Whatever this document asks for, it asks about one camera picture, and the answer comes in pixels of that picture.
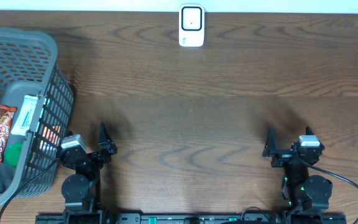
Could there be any orange snack sachet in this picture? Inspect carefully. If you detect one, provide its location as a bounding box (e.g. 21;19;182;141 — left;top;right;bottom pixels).
42;125;62;145

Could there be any white teal snack packet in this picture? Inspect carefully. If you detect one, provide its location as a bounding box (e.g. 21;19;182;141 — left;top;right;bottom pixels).
11;95;38;136

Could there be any green lidded round jar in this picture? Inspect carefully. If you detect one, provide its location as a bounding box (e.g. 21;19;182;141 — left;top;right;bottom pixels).
4;143;22;167

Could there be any red Top chocolate bar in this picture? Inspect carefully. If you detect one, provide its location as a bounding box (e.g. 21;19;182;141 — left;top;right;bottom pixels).
0;105;17;164

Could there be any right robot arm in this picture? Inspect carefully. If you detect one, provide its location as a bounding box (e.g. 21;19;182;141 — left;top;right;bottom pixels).
262;127;333;223

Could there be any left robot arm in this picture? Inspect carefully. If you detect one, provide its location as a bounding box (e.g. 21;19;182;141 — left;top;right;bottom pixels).
56;123;117;224

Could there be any white barcode scanner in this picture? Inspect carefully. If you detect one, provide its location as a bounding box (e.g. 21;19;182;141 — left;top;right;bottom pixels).
178;4;205;47

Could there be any grey plastic mesh basket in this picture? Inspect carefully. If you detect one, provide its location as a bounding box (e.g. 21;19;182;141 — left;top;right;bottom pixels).
0;28;74;206

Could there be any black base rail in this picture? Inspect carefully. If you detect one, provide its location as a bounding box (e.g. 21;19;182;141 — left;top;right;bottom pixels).
35;212;347;224

